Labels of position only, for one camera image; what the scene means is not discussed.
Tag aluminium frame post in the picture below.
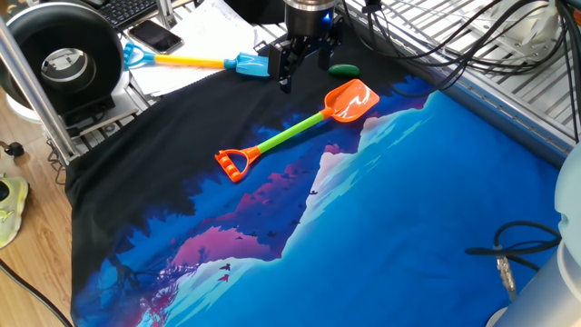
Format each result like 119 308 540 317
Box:
0 17 82 165

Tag white printed papers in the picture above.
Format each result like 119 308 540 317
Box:
121 0 285 99

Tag silver metal stand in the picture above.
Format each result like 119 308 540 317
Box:
155 0 179 29

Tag orange shovel with green shaft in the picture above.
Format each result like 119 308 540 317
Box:
214 78 380 183

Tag black keyboard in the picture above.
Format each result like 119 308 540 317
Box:
96 0 159 31

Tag black floor cable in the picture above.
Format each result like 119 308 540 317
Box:
0 258 74 327

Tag yellow-green sneaker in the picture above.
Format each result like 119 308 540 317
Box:
0 174 30 250

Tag mountain landscape printed cloth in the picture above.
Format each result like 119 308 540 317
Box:
64 25 564 327

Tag black cable bundle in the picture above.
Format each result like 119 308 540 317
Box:
340 0 581 144

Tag black rounded object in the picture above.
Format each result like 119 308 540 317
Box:
224 0 287 26

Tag black round duct fan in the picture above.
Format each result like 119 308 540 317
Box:
0 2 126 131

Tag black cable with metal connector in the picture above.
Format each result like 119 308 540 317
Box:
465 220 564 303

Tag white round base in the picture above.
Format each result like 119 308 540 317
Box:
4 93 44 124

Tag blue shovel with yellow shaft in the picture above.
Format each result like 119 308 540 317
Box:
123 41 271 78

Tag green oval object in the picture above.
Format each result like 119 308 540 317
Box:
328 63 361 77

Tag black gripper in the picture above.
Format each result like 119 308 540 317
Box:
266 6 345 95

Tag black smartphone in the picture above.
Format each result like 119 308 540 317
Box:
126 19 185 55

